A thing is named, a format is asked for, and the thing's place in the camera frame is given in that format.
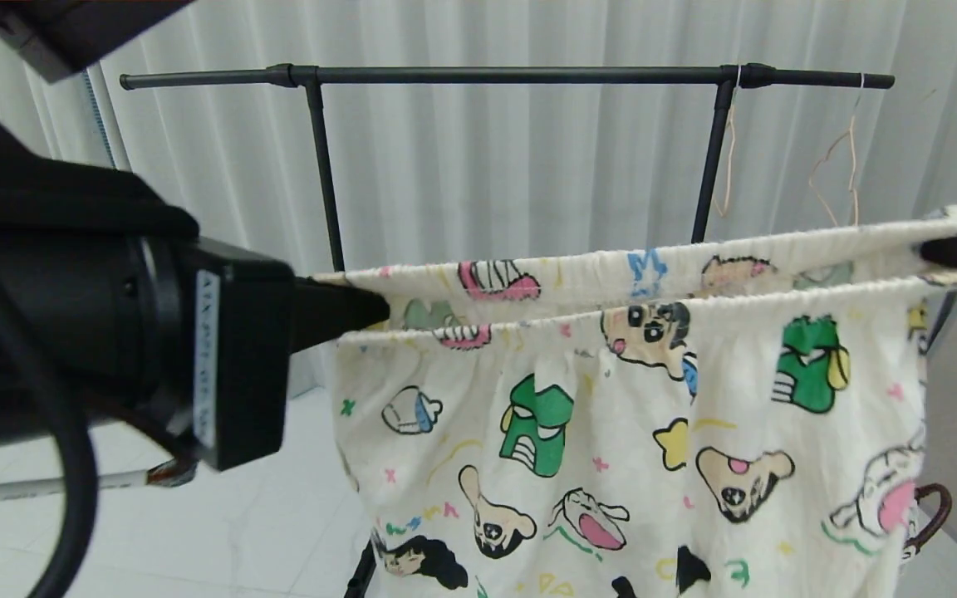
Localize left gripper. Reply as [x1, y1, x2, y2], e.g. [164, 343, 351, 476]
[0, 235, 297, 472]

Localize cream printed garment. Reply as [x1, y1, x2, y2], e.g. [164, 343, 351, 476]
[308, 203, 957, 598]

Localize pink clothes hanger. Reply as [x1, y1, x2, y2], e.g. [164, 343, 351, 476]
[714, 87, 738, 219]
[808, 75, 866, 228]

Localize black clothes rack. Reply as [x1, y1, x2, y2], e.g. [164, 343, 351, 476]
[119, 62, 895, 598]

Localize white laundry basket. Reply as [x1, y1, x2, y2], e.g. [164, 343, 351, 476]
[902, 482, 953, 559]

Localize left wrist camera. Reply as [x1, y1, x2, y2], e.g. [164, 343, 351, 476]
[0, 0, 201, 243]

